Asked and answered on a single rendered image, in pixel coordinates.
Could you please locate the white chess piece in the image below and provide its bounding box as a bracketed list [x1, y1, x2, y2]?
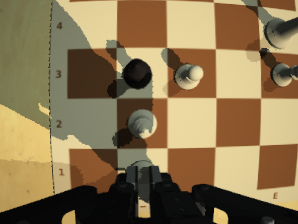
[265, 17, 298, 49]
[128, 109, 157, 138]

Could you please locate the brown and cream chessboard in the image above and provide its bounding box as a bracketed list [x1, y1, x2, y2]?
[50, 0, 298, 203]

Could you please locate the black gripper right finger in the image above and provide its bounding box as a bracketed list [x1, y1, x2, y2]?
[149, 166, 298, 224]

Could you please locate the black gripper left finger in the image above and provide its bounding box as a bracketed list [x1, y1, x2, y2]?
[0, 166, 139, 224]

